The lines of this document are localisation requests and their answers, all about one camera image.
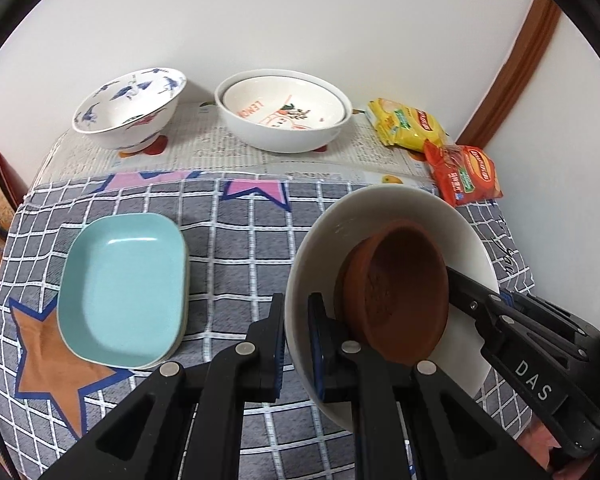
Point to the grey checked blanket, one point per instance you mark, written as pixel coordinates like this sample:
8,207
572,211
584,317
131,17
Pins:
240,240

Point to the red snack packet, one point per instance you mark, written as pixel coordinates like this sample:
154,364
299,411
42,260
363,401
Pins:
465,172

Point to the red book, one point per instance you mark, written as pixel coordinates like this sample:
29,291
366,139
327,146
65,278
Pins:
10,160

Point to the light blue rectangular plate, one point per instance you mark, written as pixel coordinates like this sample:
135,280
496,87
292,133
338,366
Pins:
120,285

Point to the brown clay bowl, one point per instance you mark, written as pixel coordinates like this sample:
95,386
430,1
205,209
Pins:
395,290

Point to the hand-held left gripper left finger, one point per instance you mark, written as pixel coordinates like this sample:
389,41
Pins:
280,360

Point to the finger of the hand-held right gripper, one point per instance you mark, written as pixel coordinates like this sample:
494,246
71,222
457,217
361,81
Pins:
495,330
555,325

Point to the newspaper sheet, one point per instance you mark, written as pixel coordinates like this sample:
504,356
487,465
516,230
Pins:
205,155

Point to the crane print porcelain bowl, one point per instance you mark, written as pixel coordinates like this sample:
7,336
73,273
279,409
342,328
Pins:
130,125

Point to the small white swirl bowl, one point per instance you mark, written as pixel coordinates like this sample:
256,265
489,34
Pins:
340,230

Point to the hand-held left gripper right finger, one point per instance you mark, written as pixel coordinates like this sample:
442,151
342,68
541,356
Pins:
314,360

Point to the brown wooden door frame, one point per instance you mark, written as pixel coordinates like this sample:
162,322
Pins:
520,70

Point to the large white bowl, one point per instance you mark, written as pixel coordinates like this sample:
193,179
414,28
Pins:
280,137

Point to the white printed bowl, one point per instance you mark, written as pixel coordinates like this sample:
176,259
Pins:
260,100

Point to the yellow snack packet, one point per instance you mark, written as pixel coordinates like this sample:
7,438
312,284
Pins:
405,122

